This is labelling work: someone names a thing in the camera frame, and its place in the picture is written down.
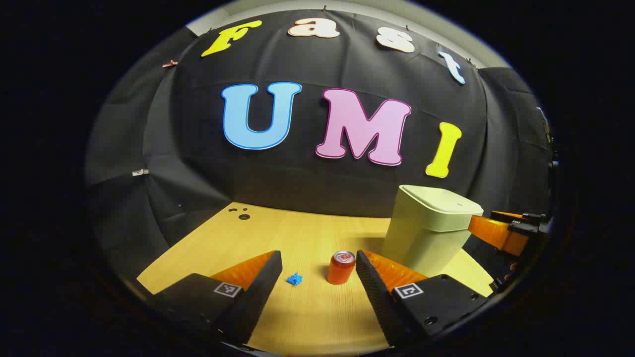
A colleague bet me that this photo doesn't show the wooden desktop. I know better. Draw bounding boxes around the wooden desktop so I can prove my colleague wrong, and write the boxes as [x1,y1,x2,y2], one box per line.
[136,201,495,357]

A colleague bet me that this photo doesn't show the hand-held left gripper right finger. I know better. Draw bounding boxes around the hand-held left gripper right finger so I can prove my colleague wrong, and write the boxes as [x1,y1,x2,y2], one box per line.
[356,250,497,348]

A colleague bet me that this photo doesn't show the black backdrop cloth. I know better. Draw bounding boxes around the black backdrop cloth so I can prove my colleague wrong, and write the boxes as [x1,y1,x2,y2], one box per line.
[84,7,559,293]

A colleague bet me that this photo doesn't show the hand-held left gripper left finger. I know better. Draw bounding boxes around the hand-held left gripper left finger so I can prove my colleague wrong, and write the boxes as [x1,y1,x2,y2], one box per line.
[149,250,283,346]

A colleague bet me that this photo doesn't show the light green desktop garbage bin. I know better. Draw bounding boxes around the light green desktop garbage bin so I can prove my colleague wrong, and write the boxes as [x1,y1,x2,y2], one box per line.
[381,184,484,277]

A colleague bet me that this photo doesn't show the red pop can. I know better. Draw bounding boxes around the red pop can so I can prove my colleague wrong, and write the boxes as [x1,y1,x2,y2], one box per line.
[327,250,356,285]

